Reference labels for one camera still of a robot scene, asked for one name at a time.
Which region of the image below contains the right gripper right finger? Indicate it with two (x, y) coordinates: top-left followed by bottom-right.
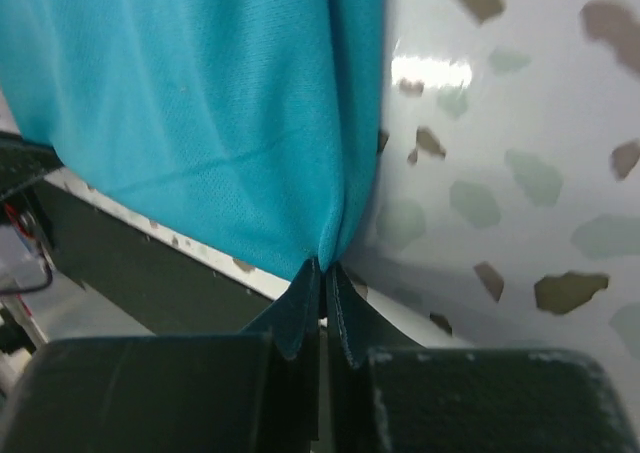
(325, 265), (639, 452)

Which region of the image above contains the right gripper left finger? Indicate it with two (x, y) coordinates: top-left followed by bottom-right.
(1, 260), (320, 452)

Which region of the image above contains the teal t shirt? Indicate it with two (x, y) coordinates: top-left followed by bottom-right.
(1, 0), (385, 279)

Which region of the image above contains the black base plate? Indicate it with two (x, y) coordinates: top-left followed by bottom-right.
(1, 132), (269, 341)

